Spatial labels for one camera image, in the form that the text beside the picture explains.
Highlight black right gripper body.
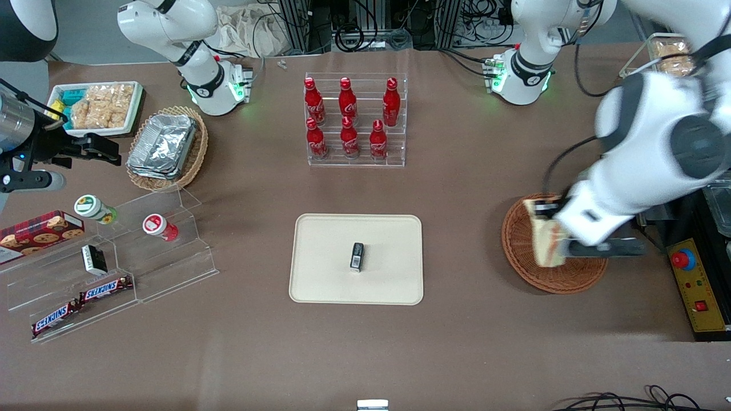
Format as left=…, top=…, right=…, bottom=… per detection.
left=23, top=123, right=86, bottom=169

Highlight triangle sandwich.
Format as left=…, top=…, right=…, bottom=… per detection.
left=524, top=197, right=567, bottom=268

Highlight round brown wicker basket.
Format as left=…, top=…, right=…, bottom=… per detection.
left=501, top=194, right=609, bottom=295

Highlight oval wicker basket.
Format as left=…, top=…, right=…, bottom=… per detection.
left=126, top=105, right=209, bottom=192

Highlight beige plastic tray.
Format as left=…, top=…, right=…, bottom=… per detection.
left=289, top=213, right=424, bottom=306

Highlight white rectangular snack container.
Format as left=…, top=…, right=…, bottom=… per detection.
left=47, top=80, right=144, bottom=138

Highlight bag of rice crackers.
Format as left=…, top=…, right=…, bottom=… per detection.
left=70, top=84, right=135, bottom=130

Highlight green sunflower lid cup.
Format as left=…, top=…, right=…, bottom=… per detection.
left=74, top=195, right=118, bottom=225

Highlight stacked aluminium foil trays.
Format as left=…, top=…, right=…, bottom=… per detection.
left=126, top=114, right=198, bottom=181

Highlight red cookie box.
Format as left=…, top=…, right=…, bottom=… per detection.
left=0, top=211, right=86, bottom=265

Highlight red lid cup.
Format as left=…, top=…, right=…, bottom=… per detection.
left=142, top=213, right=179, bottom=242

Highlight black white small carton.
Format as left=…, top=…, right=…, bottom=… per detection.
left=81, top=244, right=109, bottom=276

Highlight clear acrylic tiered shelf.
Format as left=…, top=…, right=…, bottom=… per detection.
left=6, top=187, right=219, bottom=344

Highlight black yellow control box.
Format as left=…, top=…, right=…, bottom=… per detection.
left=665, top=237, right=731, bottom=343

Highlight snickers chocolate bar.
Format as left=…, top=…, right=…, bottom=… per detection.
left=78, top=276, right=134, bottom=304
left=31, top=300, right=82, bottom=338

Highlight clear acrylic bottle rack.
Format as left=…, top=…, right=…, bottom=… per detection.
left=304, top=72, right=408, bottom=168

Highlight clear plastic bread container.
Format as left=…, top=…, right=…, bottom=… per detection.
left=619, top=33, right=697, bottom=79

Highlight red cola bottle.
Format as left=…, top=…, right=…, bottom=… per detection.
left=382, top=77, right=401, bottom=127
left=306, top=117, right=329, bottom=160
left=340, top=116, right=360, bottom=159
left=369, top=119, right=389, bottom=160
left=304, top=77, right=326, bottom=126
left=338, top=77, right=358, bottom=127

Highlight beige crumpled cloth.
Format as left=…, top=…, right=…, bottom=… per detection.
left=219, top=6, right=292, bottom=58

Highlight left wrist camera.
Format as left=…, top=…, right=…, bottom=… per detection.
left=591, top=239, right=647, bottom=257

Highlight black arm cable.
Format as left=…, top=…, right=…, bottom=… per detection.
left=543, top=136, right=600, bottom=198

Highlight black floor cable bundle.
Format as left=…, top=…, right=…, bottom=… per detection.
left=551, top=385, right=703, bottom=411

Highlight aluminium frame post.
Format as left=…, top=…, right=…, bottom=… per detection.
left=436, top=0, right=462, bottom=51
left=279, top=0, right=312, bottom=55

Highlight black coiled cable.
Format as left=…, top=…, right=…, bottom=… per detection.
left=334, top=23, right=366, bottom=53

